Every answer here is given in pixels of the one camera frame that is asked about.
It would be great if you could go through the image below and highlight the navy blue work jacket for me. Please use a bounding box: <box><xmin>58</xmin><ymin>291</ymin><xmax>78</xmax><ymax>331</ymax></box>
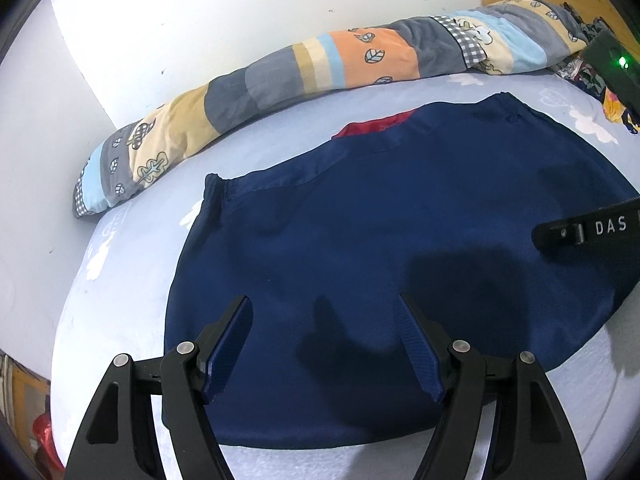
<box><xmin>164</xmin><ymin>93</ymin><xmax>639</xmax><ymax>448</ymax></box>

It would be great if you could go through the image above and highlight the dark patterned crumpled cloth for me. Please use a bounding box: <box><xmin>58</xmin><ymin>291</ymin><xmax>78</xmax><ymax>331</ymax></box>
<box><xmin>554</xmin><ymin>3</ymin><xmax>639</xmax><ymax>136</ymax></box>

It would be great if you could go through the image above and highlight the patchwork rolled quilt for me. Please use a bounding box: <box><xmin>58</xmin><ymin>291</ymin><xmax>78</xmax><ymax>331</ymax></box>
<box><xmin>72</xmin><ymin>0</ymin><xmax>588</xmax><ymax>218</ymax></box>

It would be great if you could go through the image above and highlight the light blue cloud bedsheet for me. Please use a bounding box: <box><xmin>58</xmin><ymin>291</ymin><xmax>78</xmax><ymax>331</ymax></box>
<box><xmin>51</xmin><ymin>72</ymin><xmax>639</xmax><ymax>479</ymax></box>

